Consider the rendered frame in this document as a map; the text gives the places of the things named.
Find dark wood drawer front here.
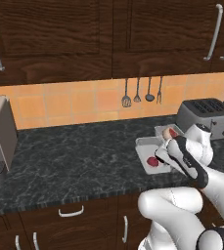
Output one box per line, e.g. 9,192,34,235
18,196,118,232

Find hanging metal whisk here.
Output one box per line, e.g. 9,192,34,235
120,77,133,108

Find red steak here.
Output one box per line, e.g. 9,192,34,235
147,156,159,168

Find hanging metal fork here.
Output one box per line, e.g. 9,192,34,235
156,75,164,105

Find grey four-slot toaster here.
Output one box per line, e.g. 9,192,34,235
175,98,224,141

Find short silver cupboard handle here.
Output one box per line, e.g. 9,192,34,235
32,231,41,250
14,234,22,250
121,215,129,245

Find wide dark wood cupboard door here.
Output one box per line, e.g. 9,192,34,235
0,0,113,87

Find silver drawer handle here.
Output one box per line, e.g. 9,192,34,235
57,205,85,219

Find hanging metal ladle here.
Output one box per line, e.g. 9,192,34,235
144,76,156,103

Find grey container with red steak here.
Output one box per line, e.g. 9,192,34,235
135,136,174,176

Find dark wood base cupboard door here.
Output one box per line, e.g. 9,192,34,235
24,224,119,250
116,192,153,250
0,213,29,250

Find red tomato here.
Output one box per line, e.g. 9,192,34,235
168,127,179,138

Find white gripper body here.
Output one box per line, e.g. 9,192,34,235
154,139,174,168

